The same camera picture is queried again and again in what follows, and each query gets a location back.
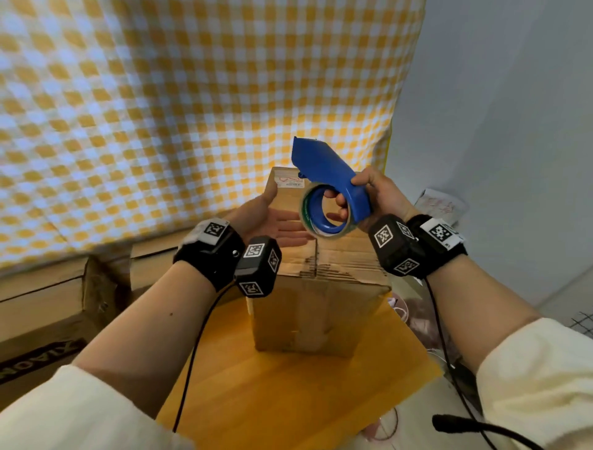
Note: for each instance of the person's right hand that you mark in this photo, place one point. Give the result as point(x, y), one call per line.
point(389, 199)

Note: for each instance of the pink bin with plastic bag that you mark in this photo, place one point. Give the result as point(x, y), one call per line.
point(407, 315)

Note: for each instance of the white paper with red writing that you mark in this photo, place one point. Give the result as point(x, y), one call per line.
point(440, 204)

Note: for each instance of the cardboard box with white label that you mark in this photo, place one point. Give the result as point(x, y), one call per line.
point(319, 315)

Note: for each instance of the yellow white checked cloth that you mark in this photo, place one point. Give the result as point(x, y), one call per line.
point(185, 92)

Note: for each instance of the small plain cardboard box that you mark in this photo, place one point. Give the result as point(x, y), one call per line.
point(153, 273)

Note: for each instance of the person's left hand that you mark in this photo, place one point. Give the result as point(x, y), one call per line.
point(268, 225)

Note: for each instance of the person's right forearm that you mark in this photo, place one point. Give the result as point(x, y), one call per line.
point(482, 315)

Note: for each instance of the cardboard box with black print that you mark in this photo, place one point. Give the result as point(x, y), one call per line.
point(41, 315)

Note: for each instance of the person's left forearm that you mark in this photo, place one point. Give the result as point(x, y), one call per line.
point(148, 343)

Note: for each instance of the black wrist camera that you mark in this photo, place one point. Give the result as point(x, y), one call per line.
point(257, 269)
point(394, 250)

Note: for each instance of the cream long-sleeved top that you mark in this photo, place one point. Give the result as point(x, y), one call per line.
point(92, 412)

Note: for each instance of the blue tape dispenser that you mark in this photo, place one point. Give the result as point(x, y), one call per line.
point(324, 162)

